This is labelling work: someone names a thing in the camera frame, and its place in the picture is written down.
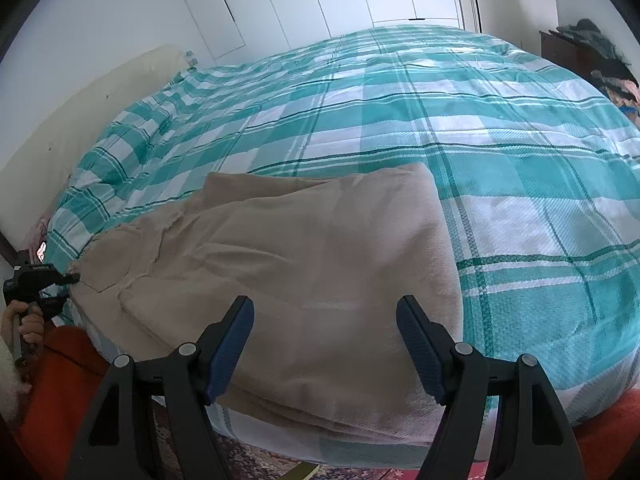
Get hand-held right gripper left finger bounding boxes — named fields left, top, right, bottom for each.
left=65, top=295, right=256, bottom=480

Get red cloth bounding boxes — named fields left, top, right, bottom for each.
left=17, top=325, right=113, bottom=480

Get yellow-green flat object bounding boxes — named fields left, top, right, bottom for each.
left=285, top=462, right=322, bottom=480

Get pink cloth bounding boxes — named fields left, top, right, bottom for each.
left=29, top=211, right=57, bottom=263

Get beige pants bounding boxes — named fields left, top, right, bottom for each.
left=67, top=162, right=463, bottom=448

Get dark wooden dresser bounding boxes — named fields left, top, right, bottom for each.
left=539, top=30, right=603, bottom=83

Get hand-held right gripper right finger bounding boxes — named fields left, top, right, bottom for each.
left=395, top=295, right=587, bottom=480

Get person's left hand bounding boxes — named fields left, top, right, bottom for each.
left=1, top=301, right=47, bottom=347

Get teal plaid blanket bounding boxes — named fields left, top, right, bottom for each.
left=45, top=25, right=640, bottom=471

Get person's left forearm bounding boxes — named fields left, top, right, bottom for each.
left=0, top=330, right=32, bottom=398

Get pile of clothes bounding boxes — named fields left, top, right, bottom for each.
left=557, top=18, right=640, bottom=123

